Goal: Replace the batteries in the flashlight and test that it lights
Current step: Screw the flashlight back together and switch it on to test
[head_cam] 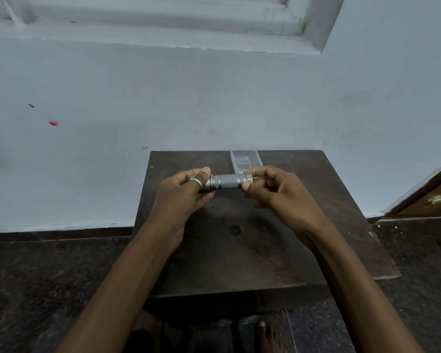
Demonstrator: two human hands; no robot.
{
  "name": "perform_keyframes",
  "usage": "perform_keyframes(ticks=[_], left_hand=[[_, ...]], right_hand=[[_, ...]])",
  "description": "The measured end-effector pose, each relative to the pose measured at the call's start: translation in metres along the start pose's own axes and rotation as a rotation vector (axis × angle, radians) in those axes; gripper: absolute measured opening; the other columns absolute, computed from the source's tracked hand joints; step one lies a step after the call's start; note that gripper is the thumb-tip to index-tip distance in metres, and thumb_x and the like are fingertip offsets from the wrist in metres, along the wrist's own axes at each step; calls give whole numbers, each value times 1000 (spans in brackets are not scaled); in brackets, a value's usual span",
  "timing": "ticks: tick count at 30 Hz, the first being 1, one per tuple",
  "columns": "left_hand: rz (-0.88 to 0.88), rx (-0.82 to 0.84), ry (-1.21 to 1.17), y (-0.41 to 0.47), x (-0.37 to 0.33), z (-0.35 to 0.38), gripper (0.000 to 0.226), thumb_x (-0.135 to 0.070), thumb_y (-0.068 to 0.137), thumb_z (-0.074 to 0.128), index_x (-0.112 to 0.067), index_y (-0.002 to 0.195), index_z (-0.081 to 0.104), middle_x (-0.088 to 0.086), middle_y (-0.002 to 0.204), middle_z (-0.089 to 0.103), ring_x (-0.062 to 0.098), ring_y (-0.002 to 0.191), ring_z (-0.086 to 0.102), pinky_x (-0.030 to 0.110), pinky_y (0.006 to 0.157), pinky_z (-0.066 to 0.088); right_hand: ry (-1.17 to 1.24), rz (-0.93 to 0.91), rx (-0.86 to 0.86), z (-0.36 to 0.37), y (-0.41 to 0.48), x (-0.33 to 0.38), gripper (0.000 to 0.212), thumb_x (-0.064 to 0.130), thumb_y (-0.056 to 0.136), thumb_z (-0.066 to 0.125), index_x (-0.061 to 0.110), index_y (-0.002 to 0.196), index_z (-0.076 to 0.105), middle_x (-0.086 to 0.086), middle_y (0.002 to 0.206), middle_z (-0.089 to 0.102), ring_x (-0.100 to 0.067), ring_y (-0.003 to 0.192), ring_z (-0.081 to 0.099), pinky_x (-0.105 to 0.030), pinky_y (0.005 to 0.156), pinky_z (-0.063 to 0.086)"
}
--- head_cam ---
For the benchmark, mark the white window frame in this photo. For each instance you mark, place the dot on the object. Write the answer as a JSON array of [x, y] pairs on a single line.
[[161, 21]]

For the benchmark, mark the person's left thumb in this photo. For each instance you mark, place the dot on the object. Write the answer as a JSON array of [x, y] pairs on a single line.
[[200, 178]]

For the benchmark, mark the person's right hand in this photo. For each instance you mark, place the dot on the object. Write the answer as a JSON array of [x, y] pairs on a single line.
[[290, 202]]

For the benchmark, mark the person's left forearm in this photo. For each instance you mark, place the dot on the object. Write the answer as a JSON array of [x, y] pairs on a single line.
[[125, 290]]

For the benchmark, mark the metal door latch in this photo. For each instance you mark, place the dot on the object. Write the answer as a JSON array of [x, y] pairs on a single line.
[[435, 199]]

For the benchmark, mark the person's right foot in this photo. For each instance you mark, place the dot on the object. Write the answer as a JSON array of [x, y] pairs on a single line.
[[267, 338]]

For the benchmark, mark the person's right forearm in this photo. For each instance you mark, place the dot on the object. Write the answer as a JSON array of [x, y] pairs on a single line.
[[356, 290]]

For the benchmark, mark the person's left hand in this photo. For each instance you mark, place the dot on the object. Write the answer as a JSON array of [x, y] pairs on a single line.
[[172, 205]]

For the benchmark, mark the person's right thumb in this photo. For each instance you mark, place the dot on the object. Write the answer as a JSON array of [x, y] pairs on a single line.
[[253, 186]]

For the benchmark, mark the grey metal flashlight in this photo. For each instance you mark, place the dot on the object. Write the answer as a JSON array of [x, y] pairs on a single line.
[[226, 181]]

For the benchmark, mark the clear plastic container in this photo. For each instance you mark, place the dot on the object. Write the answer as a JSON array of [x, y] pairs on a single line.
[[245, 160]]

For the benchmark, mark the brown wooden door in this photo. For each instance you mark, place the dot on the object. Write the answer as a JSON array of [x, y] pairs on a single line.
[[426, 196]]

